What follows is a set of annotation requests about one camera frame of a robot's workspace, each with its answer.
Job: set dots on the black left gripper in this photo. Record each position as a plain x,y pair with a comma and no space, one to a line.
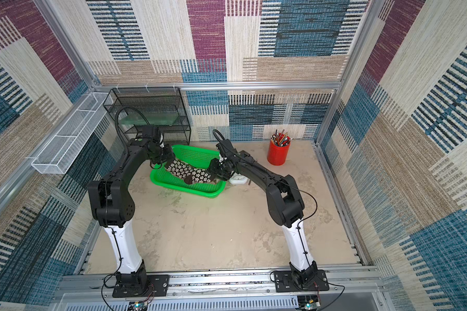
171,155

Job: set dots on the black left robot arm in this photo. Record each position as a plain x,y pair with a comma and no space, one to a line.
114,208

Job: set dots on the white wire mesh tray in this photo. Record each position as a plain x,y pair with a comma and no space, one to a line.
63,148

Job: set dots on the green plastic basket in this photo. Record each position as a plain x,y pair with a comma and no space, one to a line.
196,157

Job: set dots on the small white alarm clock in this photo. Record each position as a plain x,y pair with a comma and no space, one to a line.
238,179

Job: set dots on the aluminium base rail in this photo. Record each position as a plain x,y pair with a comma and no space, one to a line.
237,289

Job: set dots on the red pencil cup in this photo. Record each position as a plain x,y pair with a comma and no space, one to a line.
278,148

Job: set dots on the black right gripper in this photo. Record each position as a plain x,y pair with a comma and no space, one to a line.
216,170

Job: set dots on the brown floral sock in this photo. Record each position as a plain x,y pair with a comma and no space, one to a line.
188,174

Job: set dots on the black wire mesh shelf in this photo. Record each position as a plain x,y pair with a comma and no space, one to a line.
147,100

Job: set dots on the green mat on shelf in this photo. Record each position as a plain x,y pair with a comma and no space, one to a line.
132,118

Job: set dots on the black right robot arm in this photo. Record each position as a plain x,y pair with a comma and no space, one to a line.
285,206

